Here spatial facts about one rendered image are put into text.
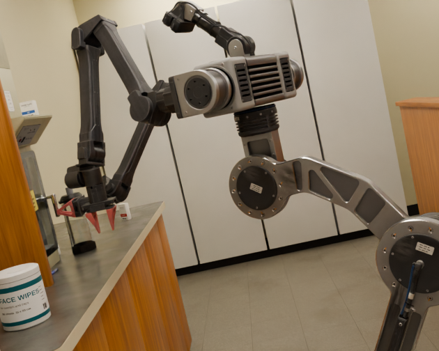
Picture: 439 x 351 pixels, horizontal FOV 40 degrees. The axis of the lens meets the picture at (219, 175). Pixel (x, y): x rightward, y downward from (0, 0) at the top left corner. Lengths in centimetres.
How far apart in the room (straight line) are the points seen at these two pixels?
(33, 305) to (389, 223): 99
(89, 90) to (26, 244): 55
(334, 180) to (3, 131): 106
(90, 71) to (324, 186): 82
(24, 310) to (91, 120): 62
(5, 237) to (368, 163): 371
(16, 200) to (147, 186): 322
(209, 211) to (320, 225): 97
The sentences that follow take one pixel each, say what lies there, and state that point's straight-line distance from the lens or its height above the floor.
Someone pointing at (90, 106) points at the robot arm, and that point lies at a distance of 195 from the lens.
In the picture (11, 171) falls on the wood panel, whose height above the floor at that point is 134.
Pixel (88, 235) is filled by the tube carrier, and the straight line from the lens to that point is 252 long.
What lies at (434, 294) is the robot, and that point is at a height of 79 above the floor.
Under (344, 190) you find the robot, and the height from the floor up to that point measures 109.
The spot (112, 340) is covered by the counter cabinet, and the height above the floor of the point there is 75.
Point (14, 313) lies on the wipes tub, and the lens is 172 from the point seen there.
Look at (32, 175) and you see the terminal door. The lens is 238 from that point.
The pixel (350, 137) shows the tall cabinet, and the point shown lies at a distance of 522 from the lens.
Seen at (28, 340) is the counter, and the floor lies 94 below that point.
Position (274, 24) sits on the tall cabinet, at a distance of 516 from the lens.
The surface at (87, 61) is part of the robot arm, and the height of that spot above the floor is 163.
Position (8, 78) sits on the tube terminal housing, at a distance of 244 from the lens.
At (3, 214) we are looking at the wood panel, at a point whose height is 121.
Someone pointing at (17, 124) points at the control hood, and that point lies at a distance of 214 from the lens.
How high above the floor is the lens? 141
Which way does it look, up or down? 7 degrees down
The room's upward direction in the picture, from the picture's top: 13 degrees counter-clockwise
